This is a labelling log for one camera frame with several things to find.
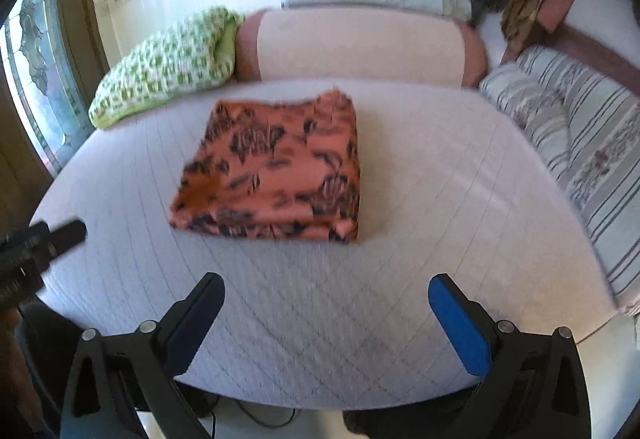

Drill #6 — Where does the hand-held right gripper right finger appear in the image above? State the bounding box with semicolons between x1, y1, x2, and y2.
427;272;594;439

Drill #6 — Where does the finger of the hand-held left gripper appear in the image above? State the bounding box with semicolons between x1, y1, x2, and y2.
46;218;88;261

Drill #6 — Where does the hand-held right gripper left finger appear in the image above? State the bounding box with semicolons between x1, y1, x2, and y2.
59;271;227;439

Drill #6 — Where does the orange black patterned cloth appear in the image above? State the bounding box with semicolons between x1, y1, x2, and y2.
168;89;362;245

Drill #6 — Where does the stained glass window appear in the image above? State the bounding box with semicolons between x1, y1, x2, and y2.
0;0;98;177

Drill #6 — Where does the green white patterned pillow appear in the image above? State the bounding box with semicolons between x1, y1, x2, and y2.
88;6;246;130

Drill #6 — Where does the striped floral pillow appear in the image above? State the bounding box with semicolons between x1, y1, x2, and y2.
478;63;572;182

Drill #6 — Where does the striped floral blanket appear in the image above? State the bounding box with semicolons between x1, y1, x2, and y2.
515;44;640;317

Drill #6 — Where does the pink bolster pillow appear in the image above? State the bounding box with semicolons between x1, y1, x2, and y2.
234;8;488;88

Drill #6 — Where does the mauve bed sheet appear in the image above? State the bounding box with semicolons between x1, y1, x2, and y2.
501;16;640;96

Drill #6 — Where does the black cable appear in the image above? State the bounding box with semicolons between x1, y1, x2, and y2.
209;394;297;439

